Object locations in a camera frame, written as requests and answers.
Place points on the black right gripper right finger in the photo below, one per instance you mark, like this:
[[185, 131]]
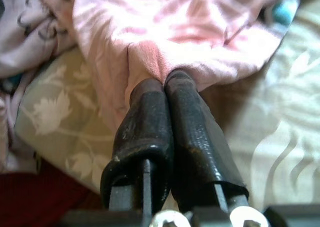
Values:
[[195, 137]]

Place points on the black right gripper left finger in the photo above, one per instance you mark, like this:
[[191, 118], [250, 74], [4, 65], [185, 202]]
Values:
[[142, 137]]

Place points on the pink cartoon print blanket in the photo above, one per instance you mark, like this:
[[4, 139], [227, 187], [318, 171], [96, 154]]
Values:
[[175, 24]]

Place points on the bed with beige floral cover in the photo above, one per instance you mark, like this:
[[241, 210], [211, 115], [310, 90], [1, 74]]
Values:
[[275, 112]]

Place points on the large red pillow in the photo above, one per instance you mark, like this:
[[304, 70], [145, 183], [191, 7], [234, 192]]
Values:
[[37, 194]]

